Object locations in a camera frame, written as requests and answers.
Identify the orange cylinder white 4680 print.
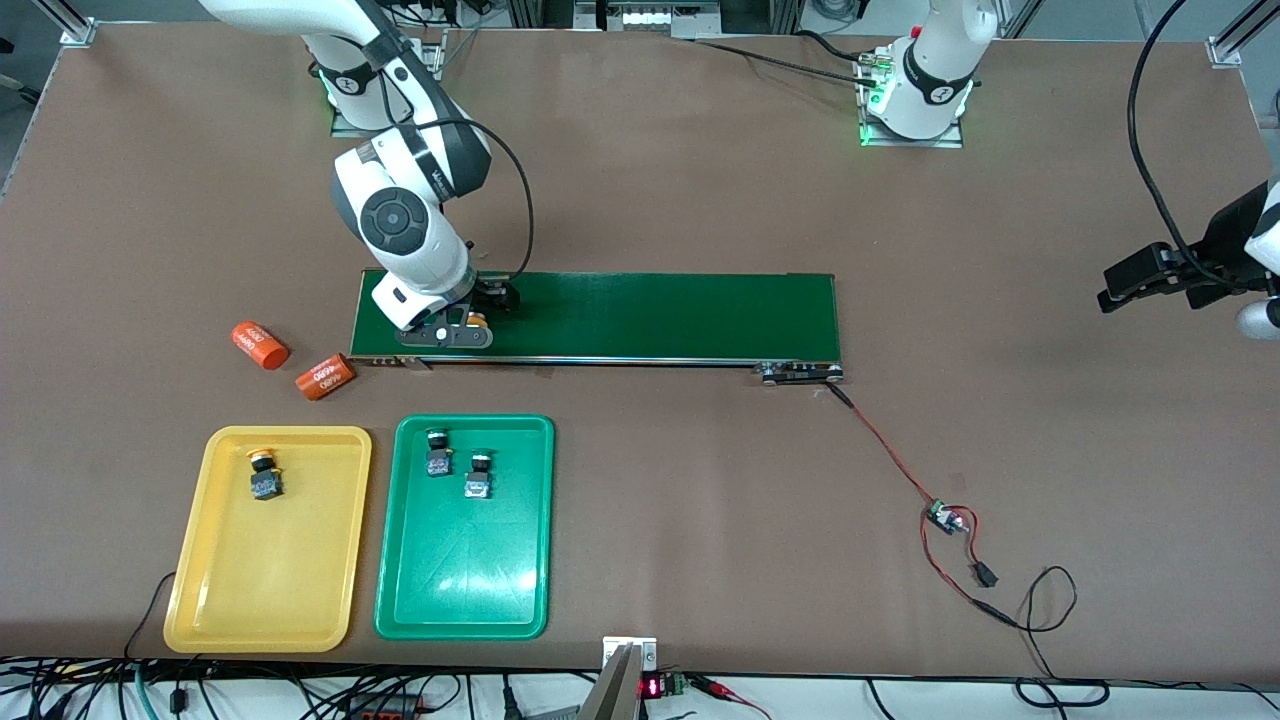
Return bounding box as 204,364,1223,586
296,352,358,403
231,321,291,372

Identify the green belt conveyor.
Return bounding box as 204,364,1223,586
347,268,844,387

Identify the green plastic tray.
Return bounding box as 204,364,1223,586
374,414,557,641

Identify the metal device with lights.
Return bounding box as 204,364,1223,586
573,0,723,41

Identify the yellow plastic tray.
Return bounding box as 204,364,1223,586
163,425,373,655

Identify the orange power strip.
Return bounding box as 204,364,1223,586
340,693,426,720

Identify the red alligator clip lead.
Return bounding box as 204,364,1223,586
690,677,771,720

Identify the aluminium frame post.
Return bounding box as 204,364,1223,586
1207,0,1280,69
35,0,98,47

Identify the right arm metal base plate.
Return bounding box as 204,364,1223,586
330,30,446,138

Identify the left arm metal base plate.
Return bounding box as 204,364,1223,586
858,55,966,149

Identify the red black twisted wire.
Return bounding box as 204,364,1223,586
825,383,1016,626

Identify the thin black cable loop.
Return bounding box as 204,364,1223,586
1000,565,1111,709

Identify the black cable to arm base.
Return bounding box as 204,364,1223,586
690,35,881,89

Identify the silver camera mount bracket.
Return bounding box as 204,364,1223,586
575,637,658,720

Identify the thick black cable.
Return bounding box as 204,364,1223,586
865,678,1111,720

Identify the teal cable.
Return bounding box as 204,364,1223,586
130,662,163,720

